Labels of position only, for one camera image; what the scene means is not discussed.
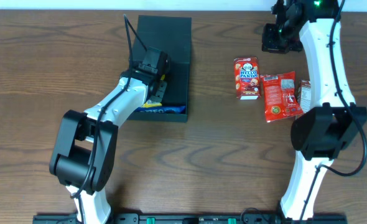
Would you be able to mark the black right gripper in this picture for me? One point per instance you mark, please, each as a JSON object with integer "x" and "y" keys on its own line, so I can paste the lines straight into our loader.
{"x": 272, "y": 42}

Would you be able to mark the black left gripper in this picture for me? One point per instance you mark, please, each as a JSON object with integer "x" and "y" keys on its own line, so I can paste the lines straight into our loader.
{"x": 161, "y": 88}

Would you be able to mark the blue Oreo cookie pack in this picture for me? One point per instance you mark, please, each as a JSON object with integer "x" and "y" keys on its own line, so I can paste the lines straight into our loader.
{"x": 162, "y": 109}

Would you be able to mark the dark green cardboard box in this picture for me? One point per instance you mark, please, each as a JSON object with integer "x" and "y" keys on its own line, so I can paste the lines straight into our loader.
{"x": 173, "y": 35}

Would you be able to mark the red snack bag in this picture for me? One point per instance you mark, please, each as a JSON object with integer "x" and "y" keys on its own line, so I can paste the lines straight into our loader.
{"x": 279, "y": 96}

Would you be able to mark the brown white carton box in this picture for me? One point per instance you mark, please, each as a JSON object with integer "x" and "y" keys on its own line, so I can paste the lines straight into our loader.
{"x": 304, "y": 95}

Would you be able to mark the yellow snack bag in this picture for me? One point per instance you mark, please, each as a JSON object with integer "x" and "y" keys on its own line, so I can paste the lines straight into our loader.
{"x": 148, "y": 105}

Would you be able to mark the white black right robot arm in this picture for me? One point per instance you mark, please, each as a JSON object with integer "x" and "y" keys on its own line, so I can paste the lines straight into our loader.
{"x": 333, "y": 120}

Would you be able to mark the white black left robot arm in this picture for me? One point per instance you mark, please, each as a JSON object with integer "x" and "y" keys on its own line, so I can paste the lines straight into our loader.
{"x": 83, "y": 154}

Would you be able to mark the red Hello Panda box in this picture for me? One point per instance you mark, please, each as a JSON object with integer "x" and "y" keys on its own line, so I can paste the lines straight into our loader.
{"x": 247, "y": 78}

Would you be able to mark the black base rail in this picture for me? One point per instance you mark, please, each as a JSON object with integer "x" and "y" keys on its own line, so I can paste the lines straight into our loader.
{"x": 249, "y": 218}

